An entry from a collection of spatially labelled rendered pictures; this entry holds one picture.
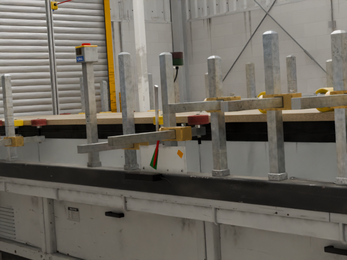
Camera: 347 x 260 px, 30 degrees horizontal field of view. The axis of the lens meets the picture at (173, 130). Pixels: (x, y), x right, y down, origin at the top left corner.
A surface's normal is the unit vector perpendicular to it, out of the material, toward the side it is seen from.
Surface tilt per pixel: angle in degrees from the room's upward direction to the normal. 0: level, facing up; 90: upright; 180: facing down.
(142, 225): 90
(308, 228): 90
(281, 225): 90
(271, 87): 90
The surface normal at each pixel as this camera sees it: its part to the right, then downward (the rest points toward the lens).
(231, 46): -0.74, 0.08
